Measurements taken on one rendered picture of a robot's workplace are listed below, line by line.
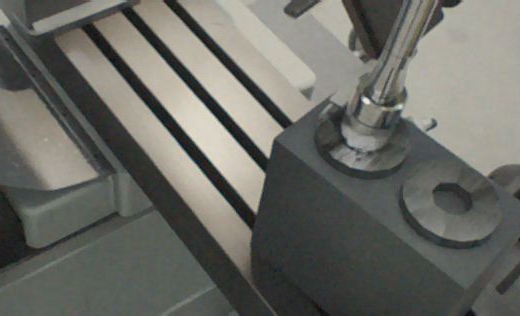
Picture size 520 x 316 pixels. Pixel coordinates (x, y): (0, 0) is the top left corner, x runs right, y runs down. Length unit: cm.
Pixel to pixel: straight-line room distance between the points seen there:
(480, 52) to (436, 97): 29
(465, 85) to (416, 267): 189
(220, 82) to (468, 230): 45
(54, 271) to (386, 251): 57
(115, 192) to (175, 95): 16
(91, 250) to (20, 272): 10
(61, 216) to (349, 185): 47
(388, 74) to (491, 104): 189
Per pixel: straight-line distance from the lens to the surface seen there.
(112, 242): 117
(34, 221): 105
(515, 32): 285
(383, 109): 68
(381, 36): 73
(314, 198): 74
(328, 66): 138
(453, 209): 73
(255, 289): 86
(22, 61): 116
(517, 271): 143
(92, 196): 107
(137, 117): 99
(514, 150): 245
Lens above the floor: 168
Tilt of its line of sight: 50 degrees down
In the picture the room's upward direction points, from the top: 12 degrees clockwise
